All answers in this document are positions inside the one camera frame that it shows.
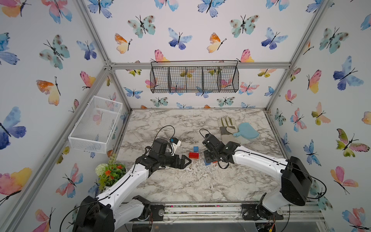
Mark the white mesh wall basket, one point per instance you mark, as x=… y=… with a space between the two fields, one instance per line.
x=94 y=130

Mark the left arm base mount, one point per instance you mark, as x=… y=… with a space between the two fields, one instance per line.
x=152 y=212

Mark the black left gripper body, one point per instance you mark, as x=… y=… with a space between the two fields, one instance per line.
x=166 y=160

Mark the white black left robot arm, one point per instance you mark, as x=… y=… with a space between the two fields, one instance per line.
x=108 y=212

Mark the potted artificial flower plant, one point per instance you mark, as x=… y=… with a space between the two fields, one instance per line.
x=109 y=173

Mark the aluminium front rail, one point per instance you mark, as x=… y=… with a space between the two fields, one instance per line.
x=214 y=212

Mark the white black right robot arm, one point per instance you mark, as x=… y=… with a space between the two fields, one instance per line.
x=295 y=182

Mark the black wire wall basket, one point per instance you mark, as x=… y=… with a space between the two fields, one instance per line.
x=194 y=77

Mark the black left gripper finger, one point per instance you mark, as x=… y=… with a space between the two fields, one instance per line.
x=186 y=159
x=184 y=164

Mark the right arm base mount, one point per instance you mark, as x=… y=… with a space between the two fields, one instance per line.
x=257 y=212

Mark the grey white work glove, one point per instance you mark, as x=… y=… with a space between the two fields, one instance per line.
x=228 y=127

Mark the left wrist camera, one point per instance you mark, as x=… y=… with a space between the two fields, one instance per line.
x=175 y=144

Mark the red 2x4 lego brick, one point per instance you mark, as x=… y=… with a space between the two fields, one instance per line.
x=194 y=155

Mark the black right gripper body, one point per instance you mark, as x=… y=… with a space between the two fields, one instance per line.
x=209 y=157

